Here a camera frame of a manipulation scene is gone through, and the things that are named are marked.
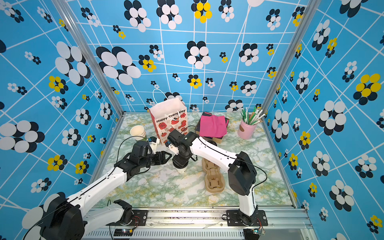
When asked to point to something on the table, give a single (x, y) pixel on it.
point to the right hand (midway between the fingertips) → (182, 159)
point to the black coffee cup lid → (179, 166)
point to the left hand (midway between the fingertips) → (169, 155)
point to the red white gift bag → (168, 116)
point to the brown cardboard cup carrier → (215, 181)
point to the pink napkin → (213, 126)
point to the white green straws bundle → (253, 118)
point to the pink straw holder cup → (246, 131)
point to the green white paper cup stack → (138, 132)
